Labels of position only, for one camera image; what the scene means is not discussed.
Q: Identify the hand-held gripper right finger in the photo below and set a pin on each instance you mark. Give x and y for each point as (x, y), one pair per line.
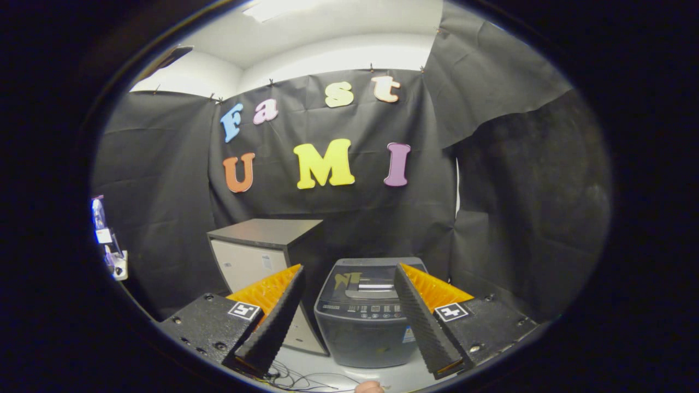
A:
(420, 327)

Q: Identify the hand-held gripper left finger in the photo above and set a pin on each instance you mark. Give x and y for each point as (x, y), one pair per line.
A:
(276, 327)

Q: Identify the grey washing machine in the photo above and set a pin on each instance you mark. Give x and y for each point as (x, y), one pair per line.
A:
(360, 341)

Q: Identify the grey cabinet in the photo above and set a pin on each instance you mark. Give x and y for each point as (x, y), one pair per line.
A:
(256, 232)

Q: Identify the white and blue equipment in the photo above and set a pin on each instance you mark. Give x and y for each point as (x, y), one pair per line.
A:
(117, 267)

